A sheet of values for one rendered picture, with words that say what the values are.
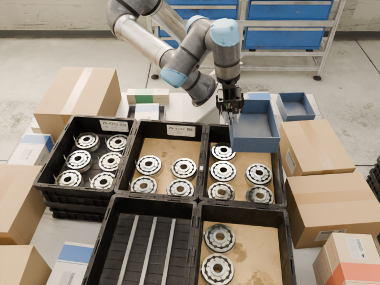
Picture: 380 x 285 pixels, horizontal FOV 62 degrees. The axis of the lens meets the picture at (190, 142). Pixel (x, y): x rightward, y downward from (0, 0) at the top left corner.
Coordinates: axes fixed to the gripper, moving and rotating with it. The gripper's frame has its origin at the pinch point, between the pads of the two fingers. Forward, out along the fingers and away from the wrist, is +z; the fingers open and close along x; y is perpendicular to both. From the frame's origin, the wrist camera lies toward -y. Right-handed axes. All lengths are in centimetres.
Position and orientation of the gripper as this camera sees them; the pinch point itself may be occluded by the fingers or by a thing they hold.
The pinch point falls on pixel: (231, 120)
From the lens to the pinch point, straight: 109.8
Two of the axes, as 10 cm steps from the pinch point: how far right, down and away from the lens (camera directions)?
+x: 9.9, -0.7, -1.4
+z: 1.5, 7.0, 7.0
